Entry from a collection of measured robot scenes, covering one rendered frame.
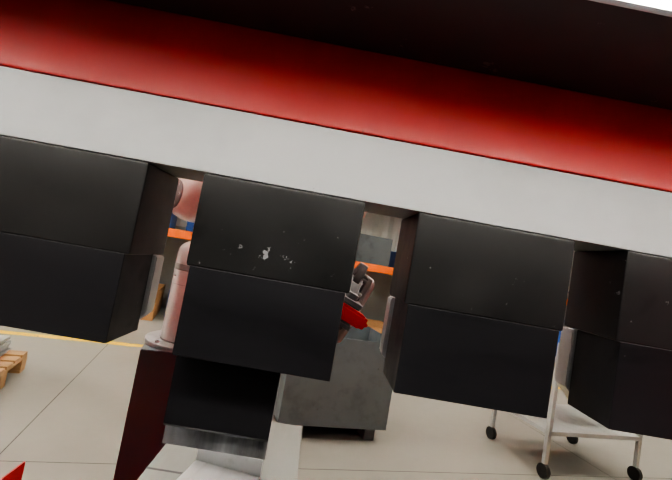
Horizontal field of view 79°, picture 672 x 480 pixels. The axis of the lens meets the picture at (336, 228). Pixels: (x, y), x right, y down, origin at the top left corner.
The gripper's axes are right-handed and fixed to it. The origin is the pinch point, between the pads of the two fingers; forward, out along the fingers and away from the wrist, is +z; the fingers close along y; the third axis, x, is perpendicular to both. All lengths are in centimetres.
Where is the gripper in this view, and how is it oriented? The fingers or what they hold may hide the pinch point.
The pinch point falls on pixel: (343, 309)
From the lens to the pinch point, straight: 49.5
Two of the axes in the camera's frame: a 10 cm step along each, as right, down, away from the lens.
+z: 0.4, -0.6, -10.0
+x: -8.5, -5.2, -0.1
